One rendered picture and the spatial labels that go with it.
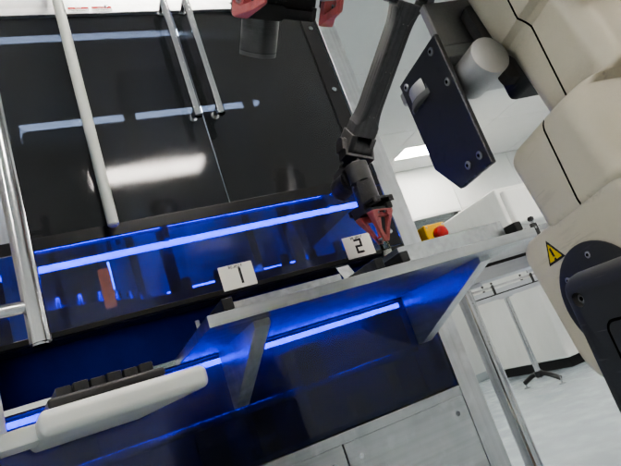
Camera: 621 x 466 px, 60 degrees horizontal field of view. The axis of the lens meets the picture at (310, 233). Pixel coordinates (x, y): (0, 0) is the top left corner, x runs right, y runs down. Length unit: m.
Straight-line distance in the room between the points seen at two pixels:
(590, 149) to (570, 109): 0.04
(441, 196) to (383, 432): 6.53
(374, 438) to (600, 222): 0.93
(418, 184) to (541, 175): 7.07
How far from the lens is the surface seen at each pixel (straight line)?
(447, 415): 1.45
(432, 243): 1.07
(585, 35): 0.57
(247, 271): 1.30
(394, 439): 1.37
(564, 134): 0.53
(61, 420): 0.69
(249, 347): 0.98
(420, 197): 7.55
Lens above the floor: 0.74
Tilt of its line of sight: 14 degrees up
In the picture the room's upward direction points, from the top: 19 degrees counter-clockwise
